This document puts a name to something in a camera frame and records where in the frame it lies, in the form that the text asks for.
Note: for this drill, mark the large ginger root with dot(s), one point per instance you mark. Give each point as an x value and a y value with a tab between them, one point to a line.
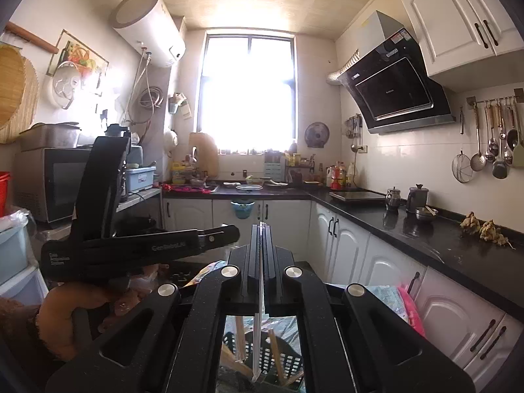
493	233

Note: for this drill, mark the steel bowl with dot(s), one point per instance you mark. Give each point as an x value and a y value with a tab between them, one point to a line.
426	214

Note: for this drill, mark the blue hanging bin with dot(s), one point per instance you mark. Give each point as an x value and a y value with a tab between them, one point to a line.
242	209

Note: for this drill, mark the white lower cabinets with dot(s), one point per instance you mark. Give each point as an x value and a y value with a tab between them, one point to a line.
360	245

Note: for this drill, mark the utensil rail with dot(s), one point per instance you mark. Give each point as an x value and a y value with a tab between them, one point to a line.
473	100

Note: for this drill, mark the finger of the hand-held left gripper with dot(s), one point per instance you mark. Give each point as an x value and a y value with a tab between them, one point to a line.
104	180
221	235

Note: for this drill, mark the kitchen window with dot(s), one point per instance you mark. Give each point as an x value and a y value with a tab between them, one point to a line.
249	94

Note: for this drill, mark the steel tray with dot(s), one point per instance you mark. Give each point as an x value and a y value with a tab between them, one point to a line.
49	137

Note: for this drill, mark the white fan cover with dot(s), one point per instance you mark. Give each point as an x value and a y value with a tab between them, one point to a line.
65	86

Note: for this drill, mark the white upper cabinet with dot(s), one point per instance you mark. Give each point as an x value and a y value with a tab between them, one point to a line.
458	16

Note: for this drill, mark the fruit wall picture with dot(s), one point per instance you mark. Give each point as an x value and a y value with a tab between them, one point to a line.
77	51

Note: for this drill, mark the white water heater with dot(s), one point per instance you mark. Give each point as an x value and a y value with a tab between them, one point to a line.
149	28

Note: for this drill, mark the green plastic utensil basket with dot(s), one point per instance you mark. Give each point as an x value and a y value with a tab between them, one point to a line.
291	362

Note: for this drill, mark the small hanging utensils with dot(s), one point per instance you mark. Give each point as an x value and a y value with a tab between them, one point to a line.
354	131

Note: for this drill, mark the wall-mounted holder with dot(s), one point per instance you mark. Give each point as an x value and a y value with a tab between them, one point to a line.
180	106

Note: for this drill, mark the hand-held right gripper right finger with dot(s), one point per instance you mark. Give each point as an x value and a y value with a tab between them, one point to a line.
275	272

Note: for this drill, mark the white shelf rack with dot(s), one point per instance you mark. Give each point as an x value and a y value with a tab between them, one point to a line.
139	196

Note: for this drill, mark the white hanging scoop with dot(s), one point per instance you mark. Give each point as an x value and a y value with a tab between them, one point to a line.
171	140

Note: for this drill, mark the yellow oil bottle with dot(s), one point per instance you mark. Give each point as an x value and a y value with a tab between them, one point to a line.
351	175

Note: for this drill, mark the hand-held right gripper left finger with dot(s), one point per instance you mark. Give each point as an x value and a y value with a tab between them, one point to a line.
250	272

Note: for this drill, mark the small ginger root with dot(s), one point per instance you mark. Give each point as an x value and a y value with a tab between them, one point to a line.
470	224

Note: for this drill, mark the white plate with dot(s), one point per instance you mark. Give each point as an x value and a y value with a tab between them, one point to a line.
249	187

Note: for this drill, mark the steel strainer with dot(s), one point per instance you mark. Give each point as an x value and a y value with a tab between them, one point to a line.
462	168

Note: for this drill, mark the printed cartoon tablecloth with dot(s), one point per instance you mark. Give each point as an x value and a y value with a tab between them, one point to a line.
385	297

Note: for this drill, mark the black blender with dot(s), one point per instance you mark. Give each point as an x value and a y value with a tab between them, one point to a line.
116	129

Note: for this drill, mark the black microwave oven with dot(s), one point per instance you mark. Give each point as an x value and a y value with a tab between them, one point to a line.
49	188

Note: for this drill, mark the steel ladle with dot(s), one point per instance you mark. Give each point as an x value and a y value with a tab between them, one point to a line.
477	163

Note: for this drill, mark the dark steel kettle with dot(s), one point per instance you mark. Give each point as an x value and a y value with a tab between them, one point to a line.
417	200

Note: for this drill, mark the pink cloth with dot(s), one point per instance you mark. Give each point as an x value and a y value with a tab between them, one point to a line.
184	188

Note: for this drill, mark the round bamboo tray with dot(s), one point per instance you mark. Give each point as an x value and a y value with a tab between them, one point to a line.
16	94

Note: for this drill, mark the steel teapot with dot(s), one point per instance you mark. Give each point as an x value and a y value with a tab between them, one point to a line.
393	198

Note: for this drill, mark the silver exhaust duct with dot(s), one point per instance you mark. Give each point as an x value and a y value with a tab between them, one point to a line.
339	71

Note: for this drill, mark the plastic drawer unit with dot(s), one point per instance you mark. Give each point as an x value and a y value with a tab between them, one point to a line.
14	249

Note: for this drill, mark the black range hood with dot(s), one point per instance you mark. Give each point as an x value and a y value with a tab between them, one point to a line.
393	86

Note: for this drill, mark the wooden cutting board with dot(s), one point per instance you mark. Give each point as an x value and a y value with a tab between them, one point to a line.
204	155

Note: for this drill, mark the red cloth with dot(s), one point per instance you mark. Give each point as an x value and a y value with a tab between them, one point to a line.
411	311

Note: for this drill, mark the small grey wall fan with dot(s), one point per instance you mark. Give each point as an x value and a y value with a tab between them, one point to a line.
316	135

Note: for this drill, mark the red plastic bucket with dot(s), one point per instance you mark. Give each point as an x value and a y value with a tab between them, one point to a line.
4	194

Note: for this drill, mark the steel spoon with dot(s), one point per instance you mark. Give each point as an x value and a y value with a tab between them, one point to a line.
492	147

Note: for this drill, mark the wooden rolling pin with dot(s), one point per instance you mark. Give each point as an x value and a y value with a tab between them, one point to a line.
32	37

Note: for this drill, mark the induction cooker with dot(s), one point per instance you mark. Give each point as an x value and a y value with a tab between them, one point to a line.
356	195

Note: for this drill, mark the black turner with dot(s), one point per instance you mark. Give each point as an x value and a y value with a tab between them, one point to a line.
499	170

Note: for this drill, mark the black frying pan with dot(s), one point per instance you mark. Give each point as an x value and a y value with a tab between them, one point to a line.
135	226

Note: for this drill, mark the person's left hand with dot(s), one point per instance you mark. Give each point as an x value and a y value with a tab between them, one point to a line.
57	307

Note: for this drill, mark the red label oil bottle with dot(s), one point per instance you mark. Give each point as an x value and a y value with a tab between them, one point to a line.
337	178

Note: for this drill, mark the blue plastic box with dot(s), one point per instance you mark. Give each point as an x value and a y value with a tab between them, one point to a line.
141	178

